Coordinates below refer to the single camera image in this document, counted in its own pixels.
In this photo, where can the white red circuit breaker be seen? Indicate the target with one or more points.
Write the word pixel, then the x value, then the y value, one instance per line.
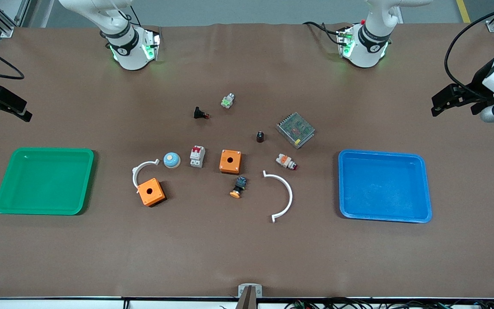
pixel 197 157

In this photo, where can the small black capacitor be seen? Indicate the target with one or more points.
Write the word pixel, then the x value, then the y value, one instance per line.
pixel 260 137

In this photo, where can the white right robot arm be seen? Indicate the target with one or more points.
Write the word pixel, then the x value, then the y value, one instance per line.
pixel 127 53

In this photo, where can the green plastic tray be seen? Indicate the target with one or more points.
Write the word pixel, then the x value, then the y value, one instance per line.
pixel 45 180

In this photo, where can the blue plastic tray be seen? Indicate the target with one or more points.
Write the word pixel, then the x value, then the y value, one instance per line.
pixel 384 186

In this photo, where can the small white curved strip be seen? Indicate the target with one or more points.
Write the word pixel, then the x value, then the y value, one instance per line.
pixel 144 165

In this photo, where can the grey right base connector plate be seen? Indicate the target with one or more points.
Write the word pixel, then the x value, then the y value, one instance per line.
pixel 152 45

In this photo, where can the metal mesh power supply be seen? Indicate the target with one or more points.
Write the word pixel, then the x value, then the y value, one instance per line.
pixel 296 130

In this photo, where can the orange button box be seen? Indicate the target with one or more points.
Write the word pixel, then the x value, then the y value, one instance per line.
pixel 152 195
pixel 230 165

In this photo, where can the blue round dome buzzer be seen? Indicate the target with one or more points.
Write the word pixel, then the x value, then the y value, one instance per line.
pixel 172 161

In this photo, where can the red orange white push button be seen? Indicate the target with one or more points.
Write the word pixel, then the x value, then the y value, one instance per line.
pixel 284 161

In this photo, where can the large white curved strip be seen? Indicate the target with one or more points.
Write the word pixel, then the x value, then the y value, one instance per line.
pixel 290 193

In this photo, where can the green white indicator light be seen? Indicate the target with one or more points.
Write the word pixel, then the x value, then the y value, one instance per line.
pixel 227 101

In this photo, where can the orange capped black push button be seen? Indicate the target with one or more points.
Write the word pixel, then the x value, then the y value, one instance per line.
pixel 239 185

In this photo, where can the grey table edge clamp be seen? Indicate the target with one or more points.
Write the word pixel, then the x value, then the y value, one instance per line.
pixel 250 294

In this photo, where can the black red small switch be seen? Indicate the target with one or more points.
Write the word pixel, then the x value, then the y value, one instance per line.
pixel 198 113

